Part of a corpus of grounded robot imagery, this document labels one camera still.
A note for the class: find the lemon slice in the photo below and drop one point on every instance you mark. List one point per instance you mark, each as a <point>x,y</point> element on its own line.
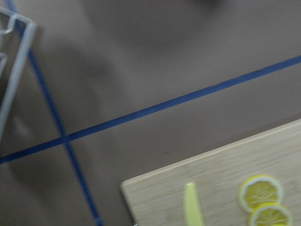
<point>271,214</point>
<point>259,190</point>

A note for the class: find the lemon slice middle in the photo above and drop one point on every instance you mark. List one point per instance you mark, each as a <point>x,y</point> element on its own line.
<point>271,214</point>

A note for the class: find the lemon slice far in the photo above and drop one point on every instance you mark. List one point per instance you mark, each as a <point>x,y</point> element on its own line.
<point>259,190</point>

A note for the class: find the yellow plastic knife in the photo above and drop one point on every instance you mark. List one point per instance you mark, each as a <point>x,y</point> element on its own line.
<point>191,206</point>

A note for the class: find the white wire cup rack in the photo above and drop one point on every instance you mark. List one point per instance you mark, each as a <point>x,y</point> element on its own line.
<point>16,36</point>

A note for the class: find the bamboo cutting board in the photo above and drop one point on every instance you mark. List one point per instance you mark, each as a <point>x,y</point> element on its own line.
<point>156,198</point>

